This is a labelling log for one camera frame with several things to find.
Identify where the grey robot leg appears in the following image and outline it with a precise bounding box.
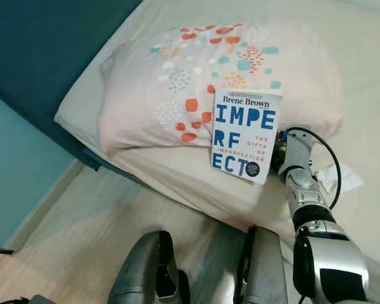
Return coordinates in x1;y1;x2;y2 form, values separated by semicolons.
106;229;181;304
233;225;289;304

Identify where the white crumpled tissue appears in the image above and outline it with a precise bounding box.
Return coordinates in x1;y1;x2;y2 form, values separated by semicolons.
310;163;365;194

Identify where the pink pillow with coloured spots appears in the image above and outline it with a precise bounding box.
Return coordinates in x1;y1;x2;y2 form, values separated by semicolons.
98;22;346;153

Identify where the grey robot right leg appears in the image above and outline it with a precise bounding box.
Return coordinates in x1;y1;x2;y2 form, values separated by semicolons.
233;225;289;304

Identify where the grey robot left leg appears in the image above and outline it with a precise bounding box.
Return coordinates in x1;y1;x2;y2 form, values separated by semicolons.
106;229;181;304

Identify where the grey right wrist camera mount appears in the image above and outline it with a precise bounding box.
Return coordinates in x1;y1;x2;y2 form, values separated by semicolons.
282;129;317;178

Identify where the white book with blue letters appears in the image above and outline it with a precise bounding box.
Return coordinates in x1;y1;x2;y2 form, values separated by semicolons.
210;89;284;186

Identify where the dark teal padded headboard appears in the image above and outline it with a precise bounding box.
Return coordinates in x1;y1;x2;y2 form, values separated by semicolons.
0;0;143;168

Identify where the mattress with cream sheet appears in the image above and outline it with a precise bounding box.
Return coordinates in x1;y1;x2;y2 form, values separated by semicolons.
54;0;380;279

